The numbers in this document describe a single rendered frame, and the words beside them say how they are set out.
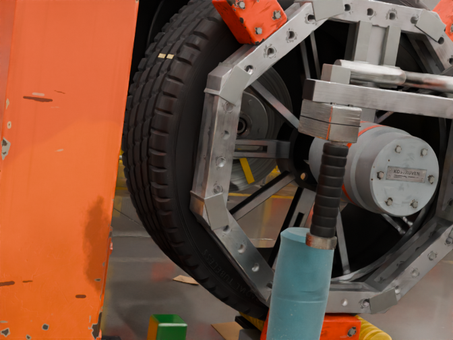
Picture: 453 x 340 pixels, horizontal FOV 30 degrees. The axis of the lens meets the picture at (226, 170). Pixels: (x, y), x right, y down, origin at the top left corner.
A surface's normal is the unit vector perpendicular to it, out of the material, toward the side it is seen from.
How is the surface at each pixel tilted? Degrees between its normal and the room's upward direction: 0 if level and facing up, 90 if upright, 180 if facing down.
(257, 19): 90
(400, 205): 90
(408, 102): 90
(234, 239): 90
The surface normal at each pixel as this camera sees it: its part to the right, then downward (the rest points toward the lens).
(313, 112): -0.91, -0.07
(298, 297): -0.15, 0.11
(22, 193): 0.39, 0.18
